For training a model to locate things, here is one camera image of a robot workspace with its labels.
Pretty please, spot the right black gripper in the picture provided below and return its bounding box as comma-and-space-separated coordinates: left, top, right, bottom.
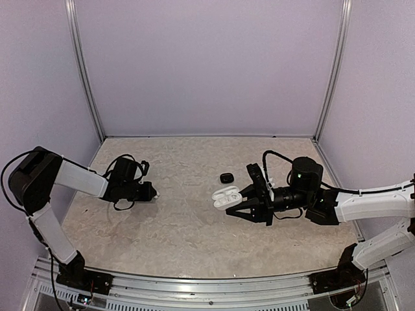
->
225, 183, 313, 226

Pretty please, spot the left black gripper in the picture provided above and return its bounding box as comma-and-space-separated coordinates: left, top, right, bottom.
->
123, 181, 157, 202

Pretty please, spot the white earbud charging case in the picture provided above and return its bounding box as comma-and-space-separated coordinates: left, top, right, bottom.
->
211, 186, 243, 211

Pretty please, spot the black earbud charging case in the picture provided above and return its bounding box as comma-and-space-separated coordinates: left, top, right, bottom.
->
219, 172, 234, 184

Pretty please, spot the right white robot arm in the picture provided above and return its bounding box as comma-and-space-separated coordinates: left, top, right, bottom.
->
226, 157, 414, 288

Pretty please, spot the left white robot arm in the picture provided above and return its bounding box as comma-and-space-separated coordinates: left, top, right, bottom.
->
1, 146, 160, 288

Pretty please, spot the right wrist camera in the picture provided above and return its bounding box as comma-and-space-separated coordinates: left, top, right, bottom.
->
246, 163, 272, 203

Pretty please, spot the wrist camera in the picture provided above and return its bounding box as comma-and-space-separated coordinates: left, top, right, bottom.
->
246, 163, 272, 203
134, 160, 150, 182

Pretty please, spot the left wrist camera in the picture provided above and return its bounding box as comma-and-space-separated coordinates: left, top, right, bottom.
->
134, 160, 150, 182

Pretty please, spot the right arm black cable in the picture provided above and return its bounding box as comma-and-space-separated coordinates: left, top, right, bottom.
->
262, 150, 415, 221

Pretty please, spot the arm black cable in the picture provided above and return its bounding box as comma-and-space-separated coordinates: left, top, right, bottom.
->
262, 150, 415, 221
1, 151, 147, 211

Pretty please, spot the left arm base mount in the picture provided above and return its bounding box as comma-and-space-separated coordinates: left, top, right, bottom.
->
56, 264, 113, 295

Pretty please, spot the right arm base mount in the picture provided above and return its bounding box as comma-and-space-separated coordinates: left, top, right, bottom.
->
309, 243, 367, 294

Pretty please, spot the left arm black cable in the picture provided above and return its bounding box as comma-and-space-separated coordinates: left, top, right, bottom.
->
1, 151, 147, 211

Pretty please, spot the front aluminium rail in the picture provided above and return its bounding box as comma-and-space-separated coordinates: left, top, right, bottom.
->
22, 262, 401, 311

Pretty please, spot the left aluminium frame post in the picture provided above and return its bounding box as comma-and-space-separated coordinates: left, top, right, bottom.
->
64, 0, 106, 143

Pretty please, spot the aluminium frame post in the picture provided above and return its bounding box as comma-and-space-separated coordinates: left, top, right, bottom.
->
313, 0, 353, 144
64, 0, 106, 143

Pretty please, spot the right aluminium frame post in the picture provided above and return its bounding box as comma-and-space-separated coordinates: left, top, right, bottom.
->
313, 0, 353, 144

